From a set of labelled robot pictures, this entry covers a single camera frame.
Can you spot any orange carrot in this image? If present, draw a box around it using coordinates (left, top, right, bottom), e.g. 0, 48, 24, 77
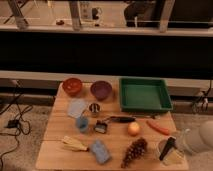
146, 120, 170, 136

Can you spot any black handled brush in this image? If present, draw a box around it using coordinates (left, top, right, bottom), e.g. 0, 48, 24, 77
94, 116, 135, 134

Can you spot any cable bundle at right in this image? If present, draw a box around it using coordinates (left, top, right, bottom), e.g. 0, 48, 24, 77
191, 79, 213, 115

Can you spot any peach apple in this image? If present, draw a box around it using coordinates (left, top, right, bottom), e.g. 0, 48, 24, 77
127, 122, 140, 136

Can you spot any small metal cup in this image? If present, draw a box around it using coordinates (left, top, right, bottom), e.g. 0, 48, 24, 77
89, 103, 100, 117

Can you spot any red bowl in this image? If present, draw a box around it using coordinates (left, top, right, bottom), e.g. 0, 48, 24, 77
62, 78, 83, 96

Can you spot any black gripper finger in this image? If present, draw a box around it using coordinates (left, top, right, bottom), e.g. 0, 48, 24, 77
159, 137, 175, 161

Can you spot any black floor cable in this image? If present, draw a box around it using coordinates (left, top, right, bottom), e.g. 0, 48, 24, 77
0, 79, 34, 171

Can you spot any blue sponge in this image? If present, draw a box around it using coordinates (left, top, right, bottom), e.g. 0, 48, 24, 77
90, 140, 111, 165

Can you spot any purple grape bunch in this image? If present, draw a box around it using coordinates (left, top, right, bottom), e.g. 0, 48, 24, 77
121, 138, 148, 168

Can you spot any yellow wedge block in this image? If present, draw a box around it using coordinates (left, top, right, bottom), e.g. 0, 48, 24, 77
163, 148, 184, 165

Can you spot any green plastic tray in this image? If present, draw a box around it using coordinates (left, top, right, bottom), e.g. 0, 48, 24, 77
119, 78, 173, 113

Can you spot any blue paper cup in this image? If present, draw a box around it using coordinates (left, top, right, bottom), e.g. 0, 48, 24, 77
76, 116, 89, 133

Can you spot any purple bowl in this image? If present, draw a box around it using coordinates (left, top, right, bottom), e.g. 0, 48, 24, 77
90, 81, 112, 101

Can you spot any black power adapter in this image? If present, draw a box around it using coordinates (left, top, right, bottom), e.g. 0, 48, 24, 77
7, 119, 19, 128

